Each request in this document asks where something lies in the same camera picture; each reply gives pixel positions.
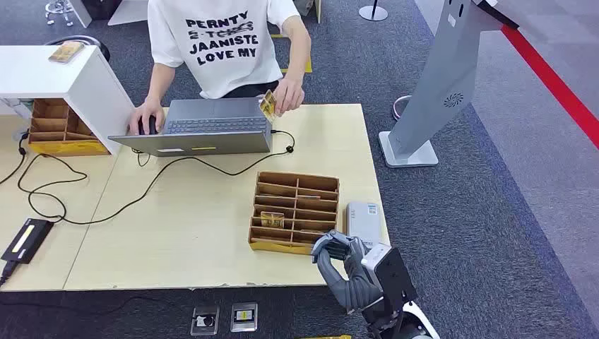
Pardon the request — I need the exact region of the white cabinet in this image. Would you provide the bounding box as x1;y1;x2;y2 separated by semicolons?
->
70;0;150;28

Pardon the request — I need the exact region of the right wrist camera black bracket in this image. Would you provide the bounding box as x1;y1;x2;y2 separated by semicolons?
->
361;243;418;307

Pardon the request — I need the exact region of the black adapter input cable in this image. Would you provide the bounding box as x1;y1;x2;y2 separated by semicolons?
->
0;261;20;287

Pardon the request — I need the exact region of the grey kiosk stand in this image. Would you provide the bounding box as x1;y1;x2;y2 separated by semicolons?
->
378;0;521;168

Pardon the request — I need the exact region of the person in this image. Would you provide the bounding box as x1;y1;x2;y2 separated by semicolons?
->
129;0;312;136

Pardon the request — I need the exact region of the cardboard card organizer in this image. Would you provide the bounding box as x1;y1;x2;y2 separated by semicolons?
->
27;98;111;157
248;171;340;256

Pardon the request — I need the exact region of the grey laptop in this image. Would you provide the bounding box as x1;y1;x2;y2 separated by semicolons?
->
107;97;274;157

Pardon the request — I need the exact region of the steel floor socket plate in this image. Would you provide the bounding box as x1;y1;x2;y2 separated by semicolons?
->
190;305;220;336

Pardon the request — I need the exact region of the grey stanchion base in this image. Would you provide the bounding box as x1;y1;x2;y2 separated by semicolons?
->
358;0;389;22

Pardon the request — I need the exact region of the gold ID card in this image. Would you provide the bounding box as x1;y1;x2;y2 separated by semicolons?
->
259;90;278;124

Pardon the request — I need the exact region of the floor socket plate yellow label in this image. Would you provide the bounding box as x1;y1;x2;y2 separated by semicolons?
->
230;302;259;333

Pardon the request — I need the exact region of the black adapter yellow label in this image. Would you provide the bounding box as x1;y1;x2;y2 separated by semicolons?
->
1;218;54;266

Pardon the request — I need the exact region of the long black power cable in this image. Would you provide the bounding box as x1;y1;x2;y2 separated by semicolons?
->
17;129;297;227

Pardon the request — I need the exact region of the black computer mouse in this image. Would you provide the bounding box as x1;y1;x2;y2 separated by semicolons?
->
138;115;158;136

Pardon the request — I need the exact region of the person's right hand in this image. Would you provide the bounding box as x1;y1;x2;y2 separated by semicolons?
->
129;97;166;136

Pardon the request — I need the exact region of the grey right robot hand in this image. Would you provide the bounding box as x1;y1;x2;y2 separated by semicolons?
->
311;230;372;287

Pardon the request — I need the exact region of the person's left hand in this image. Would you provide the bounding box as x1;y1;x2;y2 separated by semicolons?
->
273;77;306;117

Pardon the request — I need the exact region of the white desk shelf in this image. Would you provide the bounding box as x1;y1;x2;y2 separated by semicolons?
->
0;45;136;155

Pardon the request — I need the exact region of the red barrier belt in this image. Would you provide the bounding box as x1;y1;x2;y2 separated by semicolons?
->
500;23;599;150

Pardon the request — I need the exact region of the chrome chair base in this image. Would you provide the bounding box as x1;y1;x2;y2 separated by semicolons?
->
45;0;76;27

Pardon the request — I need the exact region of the black round stool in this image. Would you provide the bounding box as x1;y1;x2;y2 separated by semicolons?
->
44;35;112;63

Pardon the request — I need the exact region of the black cable with plug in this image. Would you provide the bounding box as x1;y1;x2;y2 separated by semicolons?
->
0;132;29;186

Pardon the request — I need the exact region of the metal ring base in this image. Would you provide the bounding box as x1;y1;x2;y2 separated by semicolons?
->
392;95;413;121

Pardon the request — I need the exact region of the beige board stand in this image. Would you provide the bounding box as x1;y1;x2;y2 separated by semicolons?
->
293;0;324;24

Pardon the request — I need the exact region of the grey card reader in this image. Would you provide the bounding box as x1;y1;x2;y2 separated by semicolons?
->
346;201;382;249

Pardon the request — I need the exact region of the gold card stack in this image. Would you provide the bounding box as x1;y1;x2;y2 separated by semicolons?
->
48;41;85;64

